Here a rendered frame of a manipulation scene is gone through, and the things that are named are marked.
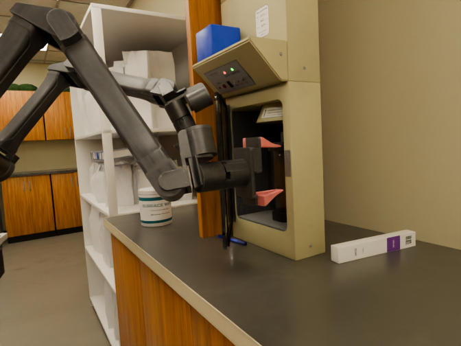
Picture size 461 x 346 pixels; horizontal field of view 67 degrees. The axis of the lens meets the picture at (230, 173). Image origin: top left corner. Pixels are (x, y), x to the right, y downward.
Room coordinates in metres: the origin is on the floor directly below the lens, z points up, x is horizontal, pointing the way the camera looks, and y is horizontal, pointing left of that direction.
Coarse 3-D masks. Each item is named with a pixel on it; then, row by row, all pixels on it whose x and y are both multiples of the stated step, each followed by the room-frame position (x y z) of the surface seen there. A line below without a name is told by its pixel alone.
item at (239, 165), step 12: (240, 156) 0.71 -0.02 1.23; (252, 156) 0.69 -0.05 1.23; (228, 168) 0.67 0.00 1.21; (240, 168) 0.68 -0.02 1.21; (252, 168) 0.69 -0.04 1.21; (228, 180) 0.66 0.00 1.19; (240, 180) 0.68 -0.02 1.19; (252, 180) 0.68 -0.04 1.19; (240, 192) 0.72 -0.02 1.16; (252, 192) 0.68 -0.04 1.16
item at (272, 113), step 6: (276, 102) 1.01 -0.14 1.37; (264, 108) 1.03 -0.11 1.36; (270, 108) 1.01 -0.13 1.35; (276, 108) 1.00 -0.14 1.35; (282, 108) 0.99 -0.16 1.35; (264, 114) 1.02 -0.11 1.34; (270, 114) 1.00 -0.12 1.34; (276, 114) 0.99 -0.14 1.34; (282, 114) 0.99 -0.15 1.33; (258, 120) 1.05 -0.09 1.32; (264, 120) 1.01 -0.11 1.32; (270, 120) 1.00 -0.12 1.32; (276, 120) 0.99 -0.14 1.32; (282, 120) 0.98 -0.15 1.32
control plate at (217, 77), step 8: (232, 64) 0.96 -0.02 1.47; (208, 72) 1.07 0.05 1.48; (216, 72) 1.04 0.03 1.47; (232, 72) 0.99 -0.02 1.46; (240, 72) 0.96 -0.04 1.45; (216, 80) 1.08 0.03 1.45; (224, 80) 1.05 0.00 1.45; (232, 80) 1.02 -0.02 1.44; (240, 80) 0.99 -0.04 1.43; (248, 80) 0.97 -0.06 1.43; (216, 88) 1.11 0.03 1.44; (224, 88) 1.08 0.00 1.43; (232, 88) 1.05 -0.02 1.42; (240, 88) 1.03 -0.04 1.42
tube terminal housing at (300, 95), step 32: (256, 0) 1.00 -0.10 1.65; (288, 0) 0.90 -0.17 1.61; (288, 32) 0.90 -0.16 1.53; (288, 64) 0.90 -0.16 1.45; (256, 96) 1.02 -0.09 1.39; (288, 96) 0.90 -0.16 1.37; (288, 128) 0.90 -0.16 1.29; (320, 128) 0.95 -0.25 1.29; (320, 160) 0.95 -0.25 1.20; (288, 192) 0.91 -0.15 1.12; (320, 192) 0.95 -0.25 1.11; (256, 224) 1.05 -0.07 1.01; (288, 224) 0.92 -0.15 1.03; (320, 224) 0.94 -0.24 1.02; (288, 256) 0.92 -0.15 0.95
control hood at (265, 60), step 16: (240, 48) 0.88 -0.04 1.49; (256, 48) 0.85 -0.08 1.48; (272, 48) 0.87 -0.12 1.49; (208, 64) 1.03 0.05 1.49; (224, 64) 0.98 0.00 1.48; (240, 64) 0.93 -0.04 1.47; (256, 64) 0.89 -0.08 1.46; (272, 64) 0.87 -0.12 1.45; (208, 80) 1.11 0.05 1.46; (256, 80) 0.95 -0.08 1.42; (272, 80) 0.90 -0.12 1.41; (224, 96) 1.13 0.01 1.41
